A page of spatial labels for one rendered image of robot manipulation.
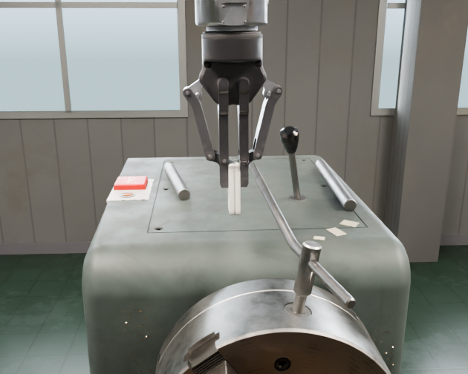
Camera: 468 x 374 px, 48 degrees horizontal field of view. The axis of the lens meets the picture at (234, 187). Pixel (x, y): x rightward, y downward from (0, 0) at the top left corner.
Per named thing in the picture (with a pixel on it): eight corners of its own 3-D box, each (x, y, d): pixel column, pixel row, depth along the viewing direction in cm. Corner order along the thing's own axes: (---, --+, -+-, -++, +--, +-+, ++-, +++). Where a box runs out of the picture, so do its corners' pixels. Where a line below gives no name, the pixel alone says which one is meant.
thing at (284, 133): (276, 151, 88) (277, 124, 86) (296, 151, 88) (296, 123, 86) (280, 157, 84) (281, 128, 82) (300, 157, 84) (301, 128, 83)
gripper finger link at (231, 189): (234, 165, 67) (228, 165, 67) (235, 215, 70) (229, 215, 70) (232, 159, 70) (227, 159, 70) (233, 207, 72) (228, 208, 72)
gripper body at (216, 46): (197, 30, 60) (200, 110, 63) (270, 29, 61) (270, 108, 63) (197, 29, 67) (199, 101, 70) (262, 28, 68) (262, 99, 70)
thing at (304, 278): (305, 335, 62) (325, 248, 59) (288, 336, 62) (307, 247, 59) (298, 326, 64) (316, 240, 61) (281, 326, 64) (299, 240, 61)
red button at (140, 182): (118, 185, 106) (117, 176, 106) (148, 185, 107) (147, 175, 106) (114, 194, 101) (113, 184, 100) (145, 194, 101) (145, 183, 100)
